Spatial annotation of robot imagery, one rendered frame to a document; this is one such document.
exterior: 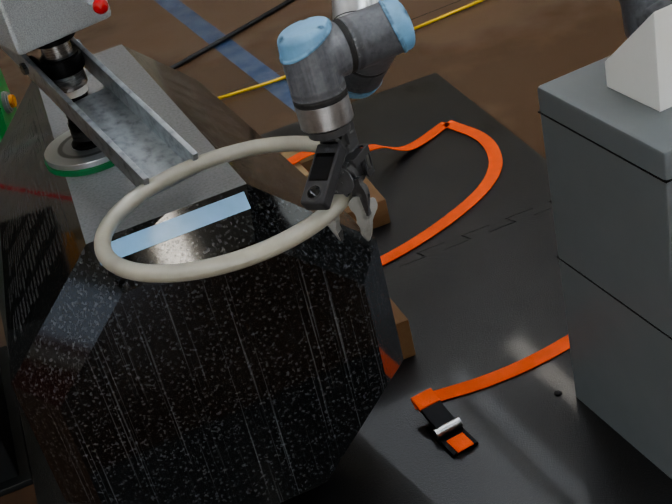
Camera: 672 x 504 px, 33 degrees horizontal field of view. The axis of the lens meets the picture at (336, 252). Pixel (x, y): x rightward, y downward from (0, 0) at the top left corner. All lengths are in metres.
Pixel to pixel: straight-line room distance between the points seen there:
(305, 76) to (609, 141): 0.68
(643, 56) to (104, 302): 1.12
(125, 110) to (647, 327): 1.16
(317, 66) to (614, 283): 0.92
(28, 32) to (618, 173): 1.19
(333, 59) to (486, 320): 1.46
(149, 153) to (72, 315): 0.35
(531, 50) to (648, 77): 2.41
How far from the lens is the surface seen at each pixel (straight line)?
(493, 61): 4.58
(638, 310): 2.41
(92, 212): 2.38
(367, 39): 1.83
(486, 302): 3.20
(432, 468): 2.73
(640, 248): 2.30
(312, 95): 1.82
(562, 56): 4.53
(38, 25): 2.41
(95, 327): 2.29
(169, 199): 2.33
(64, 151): 2.62
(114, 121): 2.42
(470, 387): 2.92
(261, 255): 1.82
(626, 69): 2.28
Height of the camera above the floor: 1.90
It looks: 32 degrees down
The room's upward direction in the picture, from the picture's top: 14 degrees counter-clockwise
